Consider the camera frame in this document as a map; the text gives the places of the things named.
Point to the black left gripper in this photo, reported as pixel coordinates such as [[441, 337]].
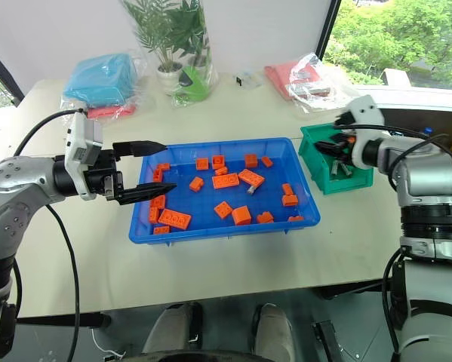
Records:
[[101, 177]]

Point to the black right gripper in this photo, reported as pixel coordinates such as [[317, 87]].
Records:
[[344, 147]]

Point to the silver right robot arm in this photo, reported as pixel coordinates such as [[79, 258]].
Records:
[[425, 181]]

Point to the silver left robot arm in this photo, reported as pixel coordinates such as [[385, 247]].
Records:
[[18, 177]]

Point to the green plastic bin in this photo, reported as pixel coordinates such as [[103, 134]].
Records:
[[342, 184]]

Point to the blue plastic bin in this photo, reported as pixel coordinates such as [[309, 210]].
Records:
[[210, 235]]

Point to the small orange building brick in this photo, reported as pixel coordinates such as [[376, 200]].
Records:
[[202, 163], [221, 171], [265, 217], [241, 215], [287, 189], [251, 160], [289, 200], [158, 202], [267, 162], [164, 167], [152, 214], [161, 230], [223, 210], [157, 176], [218, 161], [196, 184], [296, 218]]

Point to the grey battery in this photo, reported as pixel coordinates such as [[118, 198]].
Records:
[[336, 167], [347, 171], [251, 189]]

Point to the clear plastic bag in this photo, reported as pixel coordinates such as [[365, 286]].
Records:
[[312, 94]]

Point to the long orange building brick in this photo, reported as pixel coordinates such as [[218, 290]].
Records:
[[175, 219], [225, 181], [250, 177]]

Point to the bagged pink cloth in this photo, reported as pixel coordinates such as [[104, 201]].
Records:
[[110, 111]]

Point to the red cloth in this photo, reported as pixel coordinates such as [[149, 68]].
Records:
[[278, 77]]

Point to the white box outside window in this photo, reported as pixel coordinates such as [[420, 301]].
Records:
[[397, 77]]

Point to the white plant pot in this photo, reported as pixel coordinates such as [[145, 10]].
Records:
[[169, 77]]

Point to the green and black object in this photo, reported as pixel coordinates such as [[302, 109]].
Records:
[[193, 84]]

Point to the bagged blue cloth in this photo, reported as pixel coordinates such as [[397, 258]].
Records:
[[97, 81]]

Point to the small clear packet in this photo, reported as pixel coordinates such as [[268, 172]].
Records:
[[248, 80]]

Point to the green plant in plastic wrap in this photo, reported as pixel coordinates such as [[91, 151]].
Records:
[[173, 26]]

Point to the black table brace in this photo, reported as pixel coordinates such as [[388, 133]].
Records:
[[346, 290]]

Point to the grey robot foot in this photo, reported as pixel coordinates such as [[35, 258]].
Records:
[[173, 328], [272, 332]]

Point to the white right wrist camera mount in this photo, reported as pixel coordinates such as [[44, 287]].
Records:
[[365, 109]]

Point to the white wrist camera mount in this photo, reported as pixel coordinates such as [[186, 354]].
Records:
[[84, 139], [365, 109]]

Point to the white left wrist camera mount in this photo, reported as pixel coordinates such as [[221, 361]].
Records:
[[84, 139]]

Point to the black window frame post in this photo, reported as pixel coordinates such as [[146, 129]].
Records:
[[328, 26]]

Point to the black slanted window frame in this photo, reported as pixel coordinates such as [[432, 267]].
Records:
[[3, 71]]

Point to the black floor bracket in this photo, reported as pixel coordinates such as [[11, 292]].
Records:
[[327, 339]]

